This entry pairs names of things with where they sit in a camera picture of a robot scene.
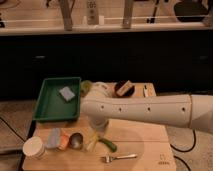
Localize small metal cup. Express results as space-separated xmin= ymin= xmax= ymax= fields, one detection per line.
xmin=69 ymin=133 xmax=83 ymax=149

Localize green chili pepper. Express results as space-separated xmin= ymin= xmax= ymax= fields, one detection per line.
xmin=99 ymin=138 xmax=117 ymax=152

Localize translucent yellowish gripper fingers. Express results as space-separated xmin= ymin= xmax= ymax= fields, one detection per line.
xmin=88 ymin=132 xmax=101 ymax=146

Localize green apple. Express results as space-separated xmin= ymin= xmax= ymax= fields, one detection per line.
xmin=81 ymin=80 xmax=92 ymax=97

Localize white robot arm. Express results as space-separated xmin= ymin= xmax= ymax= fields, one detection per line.
xmin=81 ymin=82 xmax=213 ymax=134

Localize metal fork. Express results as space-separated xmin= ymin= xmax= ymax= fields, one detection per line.
xmin=101 ymin=154 xmax=137 ymax=163

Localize white handled knife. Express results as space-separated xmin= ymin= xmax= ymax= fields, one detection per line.
xmin=143 ymin=85 xmax=148 ymax=97

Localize blue grey sponge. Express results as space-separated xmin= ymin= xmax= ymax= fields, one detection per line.
xmin=59 ymin=87 xmax=75 ymax=101

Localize green plastic tray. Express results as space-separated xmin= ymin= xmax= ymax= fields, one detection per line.
xmin=33 ymin=77 xmax=81 ymax=122

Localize black cable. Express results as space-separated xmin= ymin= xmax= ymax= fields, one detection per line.
xmin=169 ymin=129 xmax=198 ymax=171

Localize dark brown bowl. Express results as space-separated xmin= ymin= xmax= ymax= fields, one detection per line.
xmin=114 ymin=81 xmax=135 ymax=97

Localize wooden block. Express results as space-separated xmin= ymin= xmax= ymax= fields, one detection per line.
xmin=116 ymin=81 xmax=134 ymax=96

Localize blue grey cloth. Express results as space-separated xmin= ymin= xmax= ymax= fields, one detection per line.
xmin=45 ymin=128 xmax=61 ymax=149

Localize white paper cup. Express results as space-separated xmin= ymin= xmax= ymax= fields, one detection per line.
xmin=22 ymin=136 xmax=45 ymax=158

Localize yellow banana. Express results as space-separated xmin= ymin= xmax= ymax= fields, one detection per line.
xmin=84 ymin=133 xmax=99 ymax=152

